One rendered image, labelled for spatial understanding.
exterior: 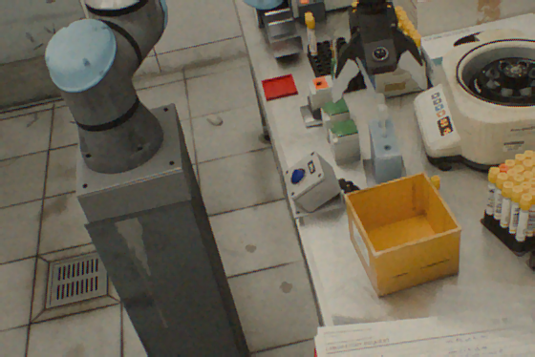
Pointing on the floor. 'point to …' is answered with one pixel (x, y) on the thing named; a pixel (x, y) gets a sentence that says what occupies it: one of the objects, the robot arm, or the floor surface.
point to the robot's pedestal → (171, 279)
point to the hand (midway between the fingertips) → (379, 100)
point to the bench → (504, 263)
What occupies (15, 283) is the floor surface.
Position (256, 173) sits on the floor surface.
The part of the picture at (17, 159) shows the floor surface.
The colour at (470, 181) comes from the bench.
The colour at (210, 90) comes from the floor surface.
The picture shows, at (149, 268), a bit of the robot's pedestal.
